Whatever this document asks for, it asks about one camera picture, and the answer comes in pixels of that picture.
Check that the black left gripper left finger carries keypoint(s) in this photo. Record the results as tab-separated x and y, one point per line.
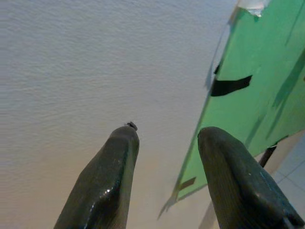
107	176

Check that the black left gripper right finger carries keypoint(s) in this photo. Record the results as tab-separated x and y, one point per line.
238	186

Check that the bent black tape strip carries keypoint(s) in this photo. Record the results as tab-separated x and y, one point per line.
217	69

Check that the green board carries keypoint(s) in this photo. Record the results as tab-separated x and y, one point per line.
257	59

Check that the white tape piece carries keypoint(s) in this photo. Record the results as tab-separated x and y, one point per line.
253	6

